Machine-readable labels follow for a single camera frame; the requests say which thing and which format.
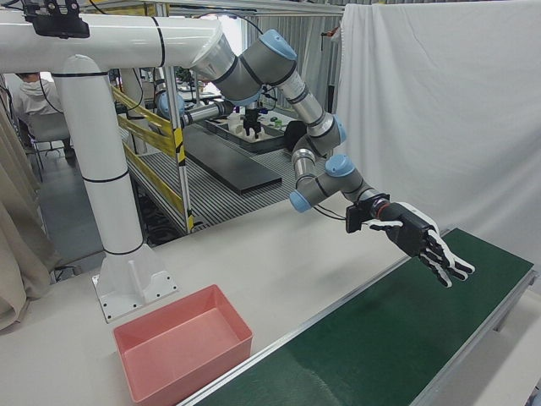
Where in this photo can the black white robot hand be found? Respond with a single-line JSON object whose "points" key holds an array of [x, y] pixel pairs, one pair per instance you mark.
{"points": [[412, 228]]}

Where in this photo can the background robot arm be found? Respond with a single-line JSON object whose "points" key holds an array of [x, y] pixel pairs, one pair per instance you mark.
{"points": [[203, 113]]}

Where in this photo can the UR5e robot arm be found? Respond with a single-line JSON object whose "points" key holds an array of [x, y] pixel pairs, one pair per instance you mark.
{"points": [[270, 63]]}

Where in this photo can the pink plastic basket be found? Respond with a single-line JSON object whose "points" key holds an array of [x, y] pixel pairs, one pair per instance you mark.
{"points": [[181, 338]]}

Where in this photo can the green conveyor belt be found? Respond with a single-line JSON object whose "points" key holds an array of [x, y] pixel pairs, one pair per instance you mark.
{"points": [[380, 338], [338, 301]]}

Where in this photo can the white curtain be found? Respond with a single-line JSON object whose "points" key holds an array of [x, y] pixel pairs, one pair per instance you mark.
{"points": [[444, 105]]}

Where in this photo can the black bag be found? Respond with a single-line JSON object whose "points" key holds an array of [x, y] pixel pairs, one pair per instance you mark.
{"points": [[293, 133]]}

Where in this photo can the grey background tray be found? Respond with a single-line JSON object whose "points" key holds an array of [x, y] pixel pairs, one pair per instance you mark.
{"points": [[262, 144]]}

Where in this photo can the background black gripper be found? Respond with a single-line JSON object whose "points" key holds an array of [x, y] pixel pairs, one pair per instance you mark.
{"points": [[252, 122]]}

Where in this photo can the black background conveyor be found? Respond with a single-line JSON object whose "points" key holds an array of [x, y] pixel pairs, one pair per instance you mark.
{"points": [[228, 160]]}

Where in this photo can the yellow safety railing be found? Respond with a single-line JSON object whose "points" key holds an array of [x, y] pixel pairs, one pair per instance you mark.
{"points": [[148, 124]]}

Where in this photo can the grey chair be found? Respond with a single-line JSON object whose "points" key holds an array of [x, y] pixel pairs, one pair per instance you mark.
{"points": [[46, 127]]}

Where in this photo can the beige curtain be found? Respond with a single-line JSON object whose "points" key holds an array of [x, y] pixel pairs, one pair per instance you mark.
{"points": [[17, 237]]}

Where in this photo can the person in white top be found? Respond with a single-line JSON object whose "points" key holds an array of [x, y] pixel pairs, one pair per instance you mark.
{"points": [[36, 95]]}

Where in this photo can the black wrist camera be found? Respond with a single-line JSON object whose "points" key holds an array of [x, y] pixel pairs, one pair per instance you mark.
{"points": [[354, 217]]}

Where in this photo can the aluminium cell frame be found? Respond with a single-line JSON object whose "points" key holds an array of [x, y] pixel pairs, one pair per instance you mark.
{"points": [[253, 6]]}

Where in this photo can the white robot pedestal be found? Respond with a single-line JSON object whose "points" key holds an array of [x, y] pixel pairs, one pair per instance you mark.
{"points": [[105, 169]]}

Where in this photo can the black camera on beam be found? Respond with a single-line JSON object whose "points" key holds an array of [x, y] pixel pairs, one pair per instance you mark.
{"points": [[59, 25]]}

